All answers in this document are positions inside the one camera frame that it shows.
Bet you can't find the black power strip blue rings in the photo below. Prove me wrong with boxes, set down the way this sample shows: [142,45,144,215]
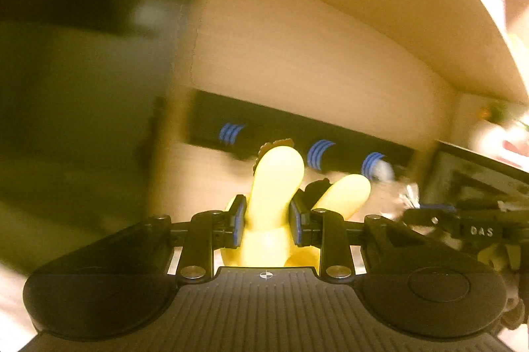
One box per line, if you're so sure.
[186,88,416,184]

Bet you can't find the dark television screen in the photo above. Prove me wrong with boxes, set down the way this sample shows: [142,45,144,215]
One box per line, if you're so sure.
[1,0,195,218]

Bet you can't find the yellow plush toy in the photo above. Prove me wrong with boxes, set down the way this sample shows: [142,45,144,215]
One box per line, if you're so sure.
[221,139,371,269]

